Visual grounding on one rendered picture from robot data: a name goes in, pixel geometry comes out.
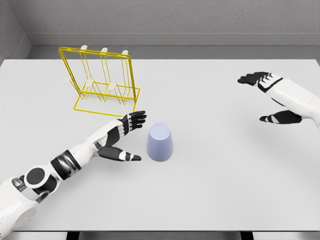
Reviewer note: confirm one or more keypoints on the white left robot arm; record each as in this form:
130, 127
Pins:
45, 180

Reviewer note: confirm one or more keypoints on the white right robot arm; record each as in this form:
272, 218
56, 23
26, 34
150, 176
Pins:
315, 107

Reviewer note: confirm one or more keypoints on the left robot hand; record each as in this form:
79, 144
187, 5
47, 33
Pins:
113, 136

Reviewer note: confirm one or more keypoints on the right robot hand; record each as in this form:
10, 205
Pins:
280, 92

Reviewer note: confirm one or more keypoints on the lavender cup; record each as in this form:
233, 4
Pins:
160, 142

